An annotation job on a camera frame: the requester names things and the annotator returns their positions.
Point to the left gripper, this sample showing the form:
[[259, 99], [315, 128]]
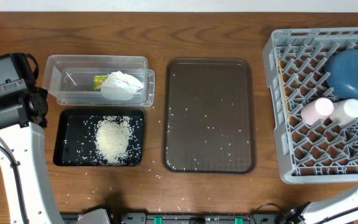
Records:
[[40, 93]]

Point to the green yellow snack wrapper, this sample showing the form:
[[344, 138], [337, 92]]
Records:
[[98, 80]]

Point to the white tissue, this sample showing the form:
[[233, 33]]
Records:
[[120, 86]]

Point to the white rice pile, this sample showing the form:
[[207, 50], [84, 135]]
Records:
[[103, 141]]

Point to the wooden chopstick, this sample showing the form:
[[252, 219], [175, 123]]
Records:
[[283, 86]]

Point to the pink plastic cup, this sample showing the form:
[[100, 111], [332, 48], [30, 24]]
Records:
[[317, 110]]

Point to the small white cup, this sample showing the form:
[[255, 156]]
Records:
[[345, 111]]

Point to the dark blue plate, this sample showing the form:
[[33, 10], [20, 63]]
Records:
[[343, 74]]

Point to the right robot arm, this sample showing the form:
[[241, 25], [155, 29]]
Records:
[[342, 208]]

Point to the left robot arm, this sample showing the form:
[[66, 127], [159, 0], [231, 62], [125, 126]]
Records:
[[22, 154]]

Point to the grey dishwasher rack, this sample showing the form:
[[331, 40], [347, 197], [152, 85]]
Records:
[[325, 152]]

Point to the clear plastic bin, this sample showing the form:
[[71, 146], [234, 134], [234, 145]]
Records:
[[69, 78]]

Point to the black plastic tray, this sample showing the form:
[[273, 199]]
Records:
[[66, 114]]

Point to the brown serving tray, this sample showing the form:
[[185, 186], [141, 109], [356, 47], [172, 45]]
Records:
[[209, 118]]

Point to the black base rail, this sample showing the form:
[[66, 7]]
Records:
[[102, 214]]

